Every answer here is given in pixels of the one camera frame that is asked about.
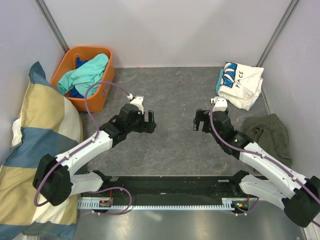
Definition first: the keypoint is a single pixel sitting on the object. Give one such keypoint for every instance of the left aluminium corner post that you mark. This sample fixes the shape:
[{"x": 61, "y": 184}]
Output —
[{"x": 49, "y": 18}]

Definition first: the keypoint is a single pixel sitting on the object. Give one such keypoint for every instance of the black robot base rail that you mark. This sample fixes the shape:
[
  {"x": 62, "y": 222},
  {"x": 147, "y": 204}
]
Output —
[{"x": 178, "y": 190}]

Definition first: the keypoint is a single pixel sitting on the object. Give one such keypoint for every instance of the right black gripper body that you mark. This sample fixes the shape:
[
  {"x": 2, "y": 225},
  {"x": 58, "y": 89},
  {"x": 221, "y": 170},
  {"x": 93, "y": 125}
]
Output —
[{"x": 206, "y": 127}]

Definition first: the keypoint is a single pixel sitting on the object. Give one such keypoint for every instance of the folded turquoise t shirt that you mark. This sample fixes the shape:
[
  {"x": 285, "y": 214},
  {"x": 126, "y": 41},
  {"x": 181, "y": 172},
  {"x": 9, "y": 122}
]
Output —
[{"x": 219, "y": 83}]

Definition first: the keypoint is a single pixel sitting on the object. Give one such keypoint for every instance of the olive green t shirt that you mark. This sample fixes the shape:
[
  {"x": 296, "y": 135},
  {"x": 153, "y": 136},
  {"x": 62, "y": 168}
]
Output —
[{"x": 271, "y": 134}]

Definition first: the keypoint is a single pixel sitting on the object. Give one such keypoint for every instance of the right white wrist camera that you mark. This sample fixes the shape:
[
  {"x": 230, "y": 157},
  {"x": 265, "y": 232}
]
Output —
[{"x": 219, "y": 104}]

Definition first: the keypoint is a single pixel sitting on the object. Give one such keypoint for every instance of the dark blue t shirt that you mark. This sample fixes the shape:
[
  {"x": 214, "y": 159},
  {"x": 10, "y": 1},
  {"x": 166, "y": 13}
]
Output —
[{"x": 79, "y": 62}]

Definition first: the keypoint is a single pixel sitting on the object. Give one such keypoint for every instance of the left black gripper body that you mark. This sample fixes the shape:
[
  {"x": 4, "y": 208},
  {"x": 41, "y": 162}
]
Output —
[{"x": 137, "y": 126}]

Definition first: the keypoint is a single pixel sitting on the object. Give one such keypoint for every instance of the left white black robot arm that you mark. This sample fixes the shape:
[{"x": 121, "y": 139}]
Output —
[{"x": 57, "y": 178}]

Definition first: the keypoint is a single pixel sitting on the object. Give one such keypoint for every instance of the white slotted cable duct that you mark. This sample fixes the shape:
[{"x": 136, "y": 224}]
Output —
[{"x": 94, "y": 203}]

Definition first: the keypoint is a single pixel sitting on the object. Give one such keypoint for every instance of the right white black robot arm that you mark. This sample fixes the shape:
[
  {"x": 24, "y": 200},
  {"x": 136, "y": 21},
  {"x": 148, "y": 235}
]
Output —
[{"x": 297, "y": 195}]

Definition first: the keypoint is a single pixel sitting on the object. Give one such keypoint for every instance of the blue beige checkered pillow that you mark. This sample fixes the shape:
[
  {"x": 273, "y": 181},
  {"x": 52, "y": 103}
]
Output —
[{"x": 48, "y": 123}]

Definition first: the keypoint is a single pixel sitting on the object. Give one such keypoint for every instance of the aluminium corner post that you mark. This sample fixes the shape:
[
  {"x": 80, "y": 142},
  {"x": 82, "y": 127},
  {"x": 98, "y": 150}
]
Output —
[
  {"x": 49, "y": 18},
  {"x": 293, "y": 4}
]

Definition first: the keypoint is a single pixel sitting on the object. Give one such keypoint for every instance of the white t shirt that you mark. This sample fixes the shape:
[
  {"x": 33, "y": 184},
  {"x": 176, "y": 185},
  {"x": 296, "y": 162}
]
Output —
[{"x": 240, "y": 84}]

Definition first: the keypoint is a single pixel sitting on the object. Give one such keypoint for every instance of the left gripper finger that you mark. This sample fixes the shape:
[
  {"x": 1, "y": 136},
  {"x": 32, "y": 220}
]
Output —
[
  {"x": 151, "y": 117},
  {"x": 149, "y": 127}
]

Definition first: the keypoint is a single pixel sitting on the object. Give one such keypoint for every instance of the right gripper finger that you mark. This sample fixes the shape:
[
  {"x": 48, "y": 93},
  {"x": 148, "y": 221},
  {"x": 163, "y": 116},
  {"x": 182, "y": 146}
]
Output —
[
  {"x": 200, "y": 115},
  {"x": 196, "y": 124}
]

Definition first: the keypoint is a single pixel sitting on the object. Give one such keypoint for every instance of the right aluminium corner post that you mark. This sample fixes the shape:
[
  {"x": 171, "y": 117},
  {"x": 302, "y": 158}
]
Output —
[{"x": 293, "y": 4}]

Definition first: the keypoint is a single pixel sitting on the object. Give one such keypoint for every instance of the orange plastic basket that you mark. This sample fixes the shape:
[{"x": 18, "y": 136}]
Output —
[{"x": 68, "y": 63}]

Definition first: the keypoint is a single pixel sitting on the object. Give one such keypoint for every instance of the mint green t shirt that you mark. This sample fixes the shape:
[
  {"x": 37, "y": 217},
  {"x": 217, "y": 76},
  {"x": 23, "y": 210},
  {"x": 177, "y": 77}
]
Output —
[{"x": 78, "y": 81}]

